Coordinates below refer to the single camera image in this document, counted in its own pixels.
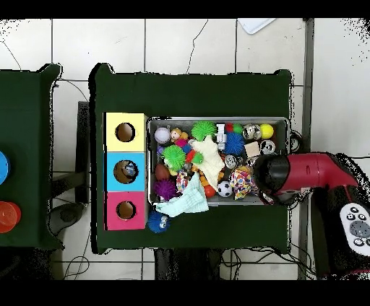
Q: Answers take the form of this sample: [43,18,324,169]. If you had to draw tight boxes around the mint green cloth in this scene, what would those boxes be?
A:
[155,172,210,218]

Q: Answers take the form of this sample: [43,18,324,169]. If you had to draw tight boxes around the blue spiky ball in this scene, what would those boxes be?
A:
[223,131,246,156]
[147,209,172,234]

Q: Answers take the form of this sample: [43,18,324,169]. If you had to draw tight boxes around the silver mesh bin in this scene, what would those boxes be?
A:
[146,115,291,207]

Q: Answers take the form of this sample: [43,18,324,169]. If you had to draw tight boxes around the wooden box with three holes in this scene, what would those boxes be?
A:
[103,112,150,231]

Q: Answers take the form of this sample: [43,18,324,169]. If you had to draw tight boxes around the large green spiky ball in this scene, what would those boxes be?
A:
[160,144,187,172]

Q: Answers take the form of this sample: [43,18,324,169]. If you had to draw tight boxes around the cream cloth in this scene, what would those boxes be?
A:
[191,135,225,191]

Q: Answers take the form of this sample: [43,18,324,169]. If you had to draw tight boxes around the white baseball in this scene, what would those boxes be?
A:
[153,126,171,144]

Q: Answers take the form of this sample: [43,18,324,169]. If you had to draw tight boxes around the silver toy robot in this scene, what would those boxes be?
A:
[215,123,228,151]

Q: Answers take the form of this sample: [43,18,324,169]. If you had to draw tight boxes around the purple spiky ball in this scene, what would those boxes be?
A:
[152,179,179,202]

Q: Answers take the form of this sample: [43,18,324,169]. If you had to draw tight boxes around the small soccer ball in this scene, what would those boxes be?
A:
[217,180,234,198]

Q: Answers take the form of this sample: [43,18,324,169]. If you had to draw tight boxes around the dark green tablecloth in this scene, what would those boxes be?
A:
[0,64,64,251]
[88,62,293,255]

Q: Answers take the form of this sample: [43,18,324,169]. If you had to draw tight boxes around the wooden cube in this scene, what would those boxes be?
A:
[244,141,262,158]

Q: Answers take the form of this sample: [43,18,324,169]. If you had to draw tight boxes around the yellow ball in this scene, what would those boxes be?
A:
[259,123,275,140]

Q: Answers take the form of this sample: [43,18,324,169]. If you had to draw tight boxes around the white tray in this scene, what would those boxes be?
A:
[236,18,277,35]

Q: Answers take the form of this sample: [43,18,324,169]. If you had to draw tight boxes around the red plastic cup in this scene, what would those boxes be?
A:
[12,201,22,227]

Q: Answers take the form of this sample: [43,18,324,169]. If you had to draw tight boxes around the blue round disc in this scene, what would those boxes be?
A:
[0,150,12,185]

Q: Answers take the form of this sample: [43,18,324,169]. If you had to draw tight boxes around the orange plastic cup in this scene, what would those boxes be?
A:
[0,201,19,234]

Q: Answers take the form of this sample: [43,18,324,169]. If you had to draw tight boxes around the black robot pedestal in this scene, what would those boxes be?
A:
[155,247,223,281]

